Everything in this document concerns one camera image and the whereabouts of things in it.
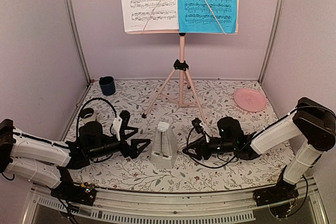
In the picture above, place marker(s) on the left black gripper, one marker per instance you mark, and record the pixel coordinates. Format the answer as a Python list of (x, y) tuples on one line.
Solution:
[(132, 151)]

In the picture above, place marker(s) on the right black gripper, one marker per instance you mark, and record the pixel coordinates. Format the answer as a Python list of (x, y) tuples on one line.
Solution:
[(202, 148)]

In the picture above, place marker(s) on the white metronome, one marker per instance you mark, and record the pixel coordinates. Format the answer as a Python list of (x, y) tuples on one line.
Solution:
[(164, 146)]

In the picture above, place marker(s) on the pink music stand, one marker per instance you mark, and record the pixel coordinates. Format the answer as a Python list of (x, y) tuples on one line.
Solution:
[(185, 79)]

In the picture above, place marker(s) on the white sheet music page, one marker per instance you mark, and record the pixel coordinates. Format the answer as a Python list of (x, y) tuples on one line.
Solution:
[(150, 16)]

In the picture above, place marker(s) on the blue sheet music page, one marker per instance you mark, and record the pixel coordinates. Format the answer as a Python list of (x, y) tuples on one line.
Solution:
[(208, 16)]

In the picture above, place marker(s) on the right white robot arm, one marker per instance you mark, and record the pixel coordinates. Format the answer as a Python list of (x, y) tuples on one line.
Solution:
[(309, 119)]

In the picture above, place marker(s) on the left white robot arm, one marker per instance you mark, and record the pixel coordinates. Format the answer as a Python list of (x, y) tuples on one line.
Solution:
[(47, 162)]

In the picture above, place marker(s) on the floral table mat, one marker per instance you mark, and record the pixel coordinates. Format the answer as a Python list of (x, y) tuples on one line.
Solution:
[(216, 98)]

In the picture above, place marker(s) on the white paper cup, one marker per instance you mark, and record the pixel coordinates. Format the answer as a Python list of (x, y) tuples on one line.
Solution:
[(87, 115)]

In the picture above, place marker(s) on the dark blue mug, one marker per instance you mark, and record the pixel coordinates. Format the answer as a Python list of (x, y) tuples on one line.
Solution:
[(107, 85)]

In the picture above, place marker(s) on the pink plate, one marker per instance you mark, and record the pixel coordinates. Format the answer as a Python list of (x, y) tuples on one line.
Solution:
[(250, 100)]

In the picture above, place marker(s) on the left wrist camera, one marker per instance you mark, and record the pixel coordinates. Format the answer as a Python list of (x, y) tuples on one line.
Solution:
[(118, 122)]

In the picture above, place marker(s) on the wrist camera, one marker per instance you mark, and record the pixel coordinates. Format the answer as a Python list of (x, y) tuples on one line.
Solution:
[(202, 128), (118, 122)]

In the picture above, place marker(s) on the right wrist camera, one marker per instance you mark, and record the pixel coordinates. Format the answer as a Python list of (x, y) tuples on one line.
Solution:
[(202, 128)]

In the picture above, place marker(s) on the aluminium front rail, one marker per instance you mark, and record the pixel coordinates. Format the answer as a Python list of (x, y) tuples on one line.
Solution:
[(214, 198)]

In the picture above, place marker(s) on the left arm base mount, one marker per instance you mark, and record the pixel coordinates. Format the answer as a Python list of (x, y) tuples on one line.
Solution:
[(84, 193)]

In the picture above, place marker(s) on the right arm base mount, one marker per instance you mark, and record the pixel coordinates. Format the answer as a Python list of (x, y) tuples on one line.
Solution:
[(280, 192)]

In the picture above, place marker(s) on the left aluminium frame post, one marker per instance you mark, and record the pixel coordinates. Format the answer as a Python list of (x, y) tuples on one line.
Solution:
[(76, 38)]

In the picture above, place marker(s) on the aluminium frame post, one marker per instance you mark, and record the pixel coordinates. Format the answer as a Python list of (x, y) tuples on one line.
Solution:
[(76, 38), (271, 41)]

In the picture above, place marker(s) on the right aluminium frame post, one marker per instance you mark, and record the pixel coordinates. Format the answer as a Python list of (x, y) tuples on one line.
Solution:
[(271, 41)]

